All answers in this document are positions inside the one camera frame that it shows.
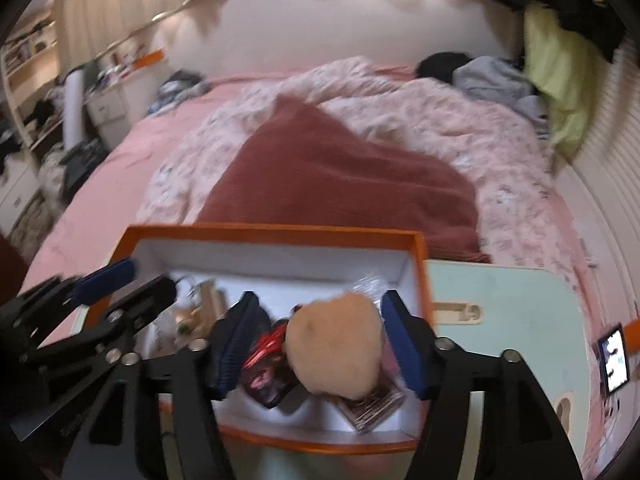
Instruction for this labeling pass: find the mint cartoon lap table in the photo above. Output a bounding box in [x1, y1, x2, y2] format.
[75, 260, 596, 480]

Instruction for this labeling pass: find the clear bubble wrap ball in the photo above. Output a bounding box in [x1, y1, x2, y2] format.
[350, 272, 388, 306]

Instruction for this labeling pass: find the pink floral quilt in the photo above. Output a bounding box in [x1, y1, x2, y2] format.
[135, 56, 576, 281]

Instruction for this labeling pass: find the white nightstand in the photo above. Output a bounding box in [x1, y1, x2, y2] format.
[85, 67, 151, 131]

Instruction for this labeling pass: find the white padded headboard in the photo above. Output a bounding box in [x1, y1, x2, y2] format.
[165, 0, 526, 83]

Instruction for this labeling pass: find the light green garment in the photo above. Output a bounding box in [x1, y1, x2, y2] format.
[522, 2, 598, 161]

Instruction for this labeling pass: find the blue grey clothes pile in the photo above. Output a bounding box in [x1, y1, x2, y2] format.
[147, 70, 211, 113]

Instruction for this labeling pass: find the pink bedsheet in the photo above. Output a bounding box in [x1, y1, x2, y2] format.
[20, 75, 626, 466]

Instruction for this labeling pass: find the red and black packet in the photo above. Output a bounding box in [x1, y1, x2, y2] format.
[240, 317, 301, 408]

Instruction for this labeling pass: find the black bag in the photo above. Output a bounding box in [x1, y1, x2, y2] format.
[60, 139, 111, 193]

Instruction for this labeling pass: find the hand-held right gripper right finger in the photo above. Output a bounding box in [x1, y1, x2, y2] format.
[381, 290, 583, 480]

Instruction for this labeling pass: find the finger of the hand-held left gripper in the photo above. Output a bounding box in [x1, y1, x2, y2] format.
[100, 275, 178, 356]
[65, 257, 138, 308]

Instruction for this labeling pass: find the tan plush toy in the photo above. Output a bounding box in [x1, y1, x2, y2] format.
[284, 292, 388, 396]

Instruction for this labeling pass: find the grey hoodie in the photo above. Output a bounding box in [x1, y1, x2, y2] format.
[452, 56, 551, 126]

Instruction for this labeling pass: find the white wardrobe shelving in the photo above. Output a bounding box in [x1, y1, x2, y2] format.
[0, 10, 66, 241]

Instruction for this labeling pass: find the small silver packet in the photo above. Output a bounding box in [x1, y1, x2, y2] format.
[320, 375, 406, 433]

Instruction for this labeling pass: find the maroon pillow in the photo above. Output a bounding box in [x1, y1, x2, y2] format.
[192, 94, 493, 265]

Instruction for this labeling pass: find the black clothes pile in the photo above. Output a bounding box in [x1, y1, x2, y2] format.
[416, 51, 476, 81]

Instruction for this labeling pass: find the clear glass perfume bottle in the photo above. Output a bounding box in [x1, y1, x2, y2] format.
[197, 280, 226, 338]

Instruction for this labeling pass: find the orange cardboard box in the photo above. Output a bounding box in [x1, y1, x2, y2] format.
[82, 224, 436, 456]

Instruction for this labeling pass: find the orange storage box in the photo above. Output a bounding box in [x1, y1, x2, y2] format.
[131, 49, 166, 68]

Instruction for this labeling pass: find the tablet with lit screen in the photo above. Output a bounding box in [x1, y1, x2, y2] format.
[597, 324, 631, 395]

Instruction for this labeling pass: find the cartoon figure keychain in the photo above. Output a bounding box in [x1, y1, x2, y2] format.
[172, 274, 201, 337]

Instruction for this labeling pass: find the white paper roll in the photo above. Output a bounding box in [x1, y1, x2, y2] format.
[62, 71, 86, 151]

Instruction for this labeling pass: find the beige curtain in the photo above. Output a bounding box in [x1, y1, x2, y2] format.
[52, 0, 261, 66]

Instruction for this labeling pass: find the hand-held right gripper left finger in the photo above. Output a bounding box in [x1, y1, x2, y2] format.
[60, 290, 271, 480]

